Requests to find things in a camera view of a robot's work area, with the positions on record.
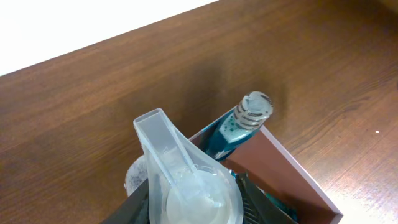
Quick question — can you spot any blue Listerine mouthwash bottle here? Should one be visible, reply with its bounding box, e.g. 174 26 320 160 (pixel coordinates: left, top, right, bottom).
205 91 274 161

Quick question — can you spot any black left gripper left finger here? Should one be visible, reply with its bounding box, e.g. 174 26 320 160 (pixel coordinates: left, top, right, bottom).
101 180 150 224

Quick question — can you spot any pink open box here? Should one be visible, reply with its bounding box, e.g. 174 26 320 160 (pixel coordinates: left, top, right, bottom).
188 107 344 224

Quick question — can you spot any teal Colgate toothpaste tube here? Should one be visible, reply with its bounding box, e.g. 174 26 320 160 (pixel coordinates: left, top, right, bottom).
229 169 299 222

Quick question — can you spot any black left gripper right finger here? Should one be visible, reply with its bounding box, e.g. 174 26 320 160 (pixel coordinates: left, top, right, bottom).
235 172 298 224

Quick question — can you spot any clear pump soap bottle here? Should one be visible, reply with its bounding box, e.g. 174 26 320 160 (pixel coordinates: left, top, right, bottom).
124 108 243 224

